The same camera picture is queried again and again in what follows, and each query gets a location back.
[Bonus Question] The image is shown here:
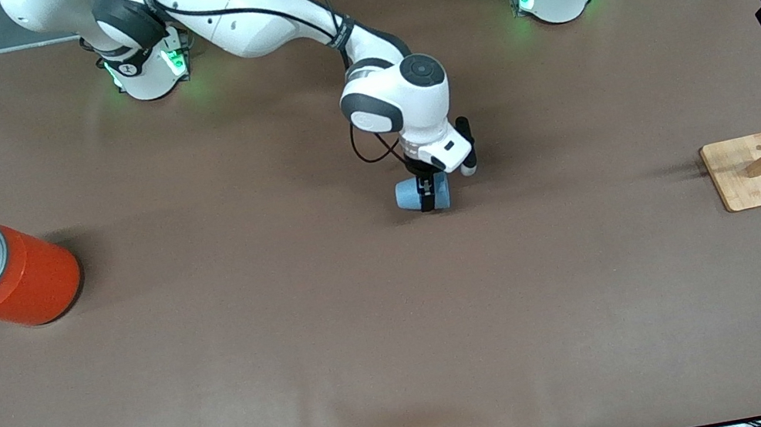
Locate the brown table mat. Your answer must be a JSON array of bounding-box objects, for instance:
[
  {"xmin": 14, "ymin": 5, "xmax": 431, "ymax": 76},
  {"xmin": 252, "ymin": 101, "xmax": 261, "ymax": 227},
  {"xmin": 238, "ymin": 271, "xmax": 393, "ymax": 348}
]
[{"xmin": 0, "ymin": 0, "xmax": 761, "ymax": 427}]

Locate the light blue cup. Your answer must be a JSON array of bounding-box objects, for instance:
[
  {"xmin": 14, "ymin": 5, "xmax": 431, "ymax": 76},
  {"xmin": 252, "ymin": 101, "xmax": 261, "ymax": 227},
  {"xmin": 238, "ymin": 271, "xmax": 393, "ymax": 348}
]
[{"xmin": 393, "ymin": 170, "xmax": 455, "ymax": 219}]

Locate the orange can-shaped container grey lid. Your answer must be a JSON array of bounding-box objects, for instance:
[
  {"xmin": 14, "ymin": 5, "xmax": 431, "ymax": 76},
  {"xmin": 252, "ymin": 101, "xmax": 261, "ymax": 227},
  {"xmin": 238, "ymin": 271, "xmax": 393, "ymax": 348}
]
[{"xmin": 0, "ymin": 205, "xmax": 90, "ymax": 334}]

